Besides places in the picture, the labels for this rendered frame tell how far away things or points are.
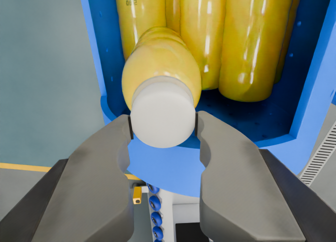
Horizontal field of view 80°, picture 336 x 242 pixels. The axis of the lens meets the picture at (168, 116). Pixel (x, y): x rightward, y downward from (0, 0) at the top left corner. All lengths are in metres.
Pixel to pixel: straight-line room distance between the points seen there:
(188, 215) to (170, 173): 0.51
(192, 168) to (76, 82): 1.42
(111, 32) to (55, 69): 1.28
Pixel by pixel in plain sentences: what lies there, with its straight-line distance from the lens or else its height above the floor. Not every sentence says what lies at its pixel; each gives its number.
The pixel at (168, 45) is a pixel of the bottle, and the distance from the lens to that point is 0.16.
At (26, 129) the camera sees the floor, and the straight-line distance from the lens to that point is 1.93.
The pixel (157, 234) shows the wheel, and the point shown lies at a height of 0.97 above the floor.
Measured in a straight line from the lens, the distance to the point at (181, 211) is 0.70.
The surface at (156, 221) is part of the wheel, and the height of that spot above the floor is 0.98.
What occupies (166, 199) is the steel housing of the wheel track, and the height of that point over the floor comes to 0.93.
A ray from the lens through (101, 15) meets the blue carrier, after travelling 0.30.
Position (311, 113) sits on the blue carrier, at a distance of 0.20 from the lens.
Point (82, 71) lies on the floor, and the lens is 1.52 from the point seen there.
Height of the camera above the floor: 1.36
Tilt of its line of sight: 61 degrees down
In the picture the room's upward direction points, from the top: 176 degrees clockwise
